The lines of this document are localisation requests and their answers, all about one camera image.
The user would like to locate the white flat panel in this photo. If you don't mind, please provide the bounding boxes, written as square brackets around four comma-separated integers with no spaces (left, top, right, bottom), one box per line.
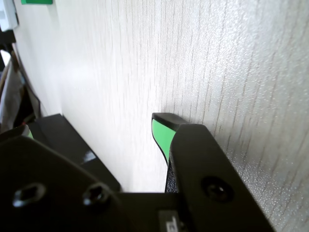
[0,0,20,31]

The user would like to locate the green wooden cube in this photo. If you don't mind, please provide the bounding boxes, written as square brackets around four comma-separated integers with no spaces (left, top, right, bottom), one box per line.
[21,0,53,5]

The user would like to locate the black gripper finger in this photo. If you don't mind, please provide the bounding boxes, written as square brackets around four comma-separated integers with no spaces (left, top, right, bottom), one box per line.
[0,124,35,145]
[151,112,277,232]

